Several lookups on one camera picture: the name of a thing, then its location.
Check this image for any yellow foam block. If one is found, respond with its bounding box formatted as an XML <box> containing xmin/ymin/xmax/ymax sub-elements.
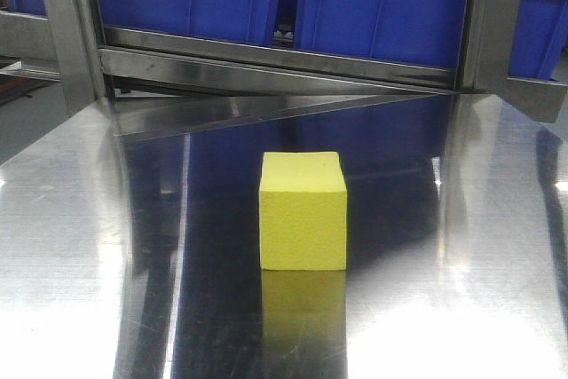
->
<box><xmin>258</xmin><ymin>152</ymin><xmax>348</xmax><ymax>271</ymax></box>

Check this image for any stainless steel shelf rack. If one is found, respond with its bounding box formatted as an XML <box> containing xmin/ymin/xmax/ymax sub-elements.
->
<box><xmin>1</xmin><ymin>0</ymin><xmax>567</xmax><ymax>122</ymax></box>

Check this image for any blue plastic bin right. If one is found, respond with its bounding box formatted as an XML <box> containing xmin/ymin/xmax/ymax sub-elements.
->
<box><xmin>294</xmin><ymin>0</ymin><xmax>466</xmax><ymax>68</ymax></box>

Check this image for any blue bin far right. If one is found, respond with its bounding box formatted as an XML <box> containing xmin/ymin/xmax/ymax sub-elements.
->
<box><xmin>509</xmin><ymin>0</ymin><xmax>567</xmax><ymax>80</ymax></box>

